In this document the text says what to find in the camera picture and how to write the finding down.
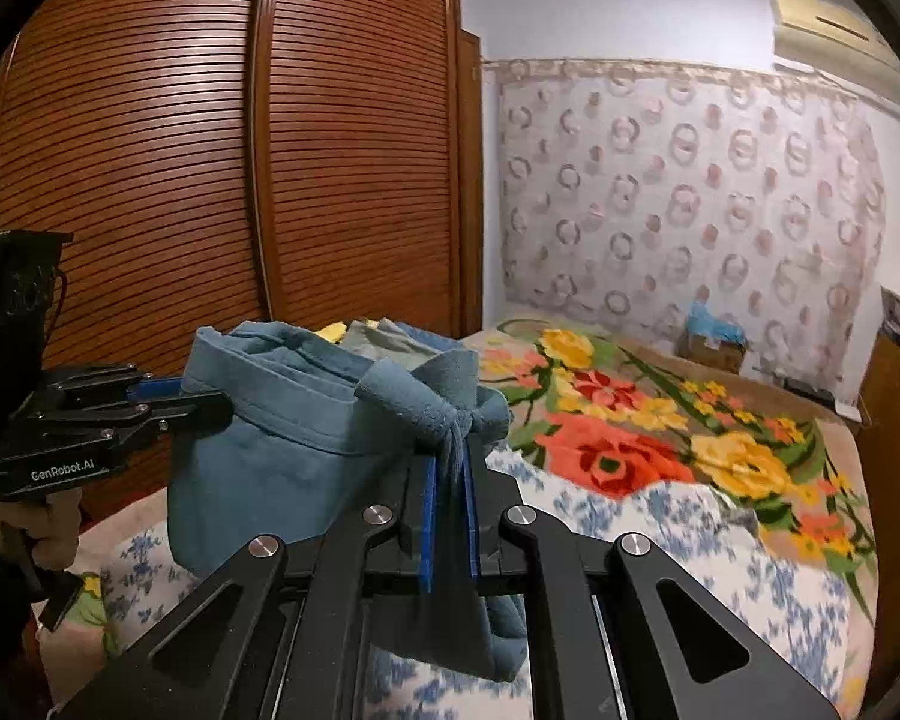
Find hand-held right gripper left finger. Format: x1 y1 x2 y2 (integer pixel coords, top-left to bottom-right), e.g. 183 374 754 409
52 457 440 720

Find grey-green folded cloth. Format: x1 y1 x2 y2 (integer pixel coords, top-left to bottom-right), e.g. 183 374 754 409
341 319 428 374

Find teal pants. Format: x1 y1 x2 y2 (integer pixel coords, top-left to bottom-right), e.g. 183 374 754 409
166 321 530 683

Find ring-patterned sheer curtain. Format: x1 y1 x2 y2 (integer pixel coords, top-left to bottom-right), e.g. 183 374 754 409
484 58 887 406

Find yellow folded cloth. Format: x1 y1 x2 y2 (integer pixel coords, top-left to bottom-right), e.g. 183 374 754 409
316 321 380 344

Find cardboard box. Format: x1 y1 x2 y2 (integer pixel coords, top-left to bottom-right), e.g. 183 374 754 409
679 330 747 374

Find folded blue jeans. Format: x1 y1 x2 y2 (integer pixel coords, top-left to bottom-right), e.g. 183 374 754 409
397 324 462 355

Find blue plastic bag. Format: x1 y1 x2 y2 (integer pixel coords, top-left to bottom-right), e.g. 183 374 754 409
686 302 747 342

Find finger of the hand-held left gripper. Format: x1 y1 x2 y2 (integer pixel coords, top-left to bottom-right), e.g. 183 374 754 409
37 392 233 460
45 364 190 412

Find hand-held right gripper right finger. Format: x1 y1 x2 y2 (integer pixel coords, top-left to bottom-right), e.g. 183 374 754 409
461 457 845 720

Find wooden sideboard cabinet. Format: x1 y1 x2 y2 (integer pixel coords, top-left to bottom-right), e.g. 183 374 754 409
859 330 900 683

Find person's left hand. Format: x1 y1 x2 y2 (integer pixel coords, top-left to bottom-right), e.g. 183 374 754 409
0 493 85 575

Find blue floral white bedsheet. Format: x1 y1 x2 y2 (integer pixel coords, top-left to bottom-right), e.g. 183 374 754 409
101 442 852 720

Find white air conditioner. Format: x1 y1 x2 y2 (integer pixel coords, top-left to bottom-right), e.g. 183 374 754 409
771 0 900 110

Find brown slatted wooden wardrobe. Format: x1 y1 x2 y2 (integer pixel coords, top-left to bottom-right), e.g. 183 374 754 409
0 0 485 526

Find colourful flower blanket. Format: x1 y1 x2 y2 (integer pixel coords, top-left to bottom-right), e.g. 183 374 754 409
37 319 878 698

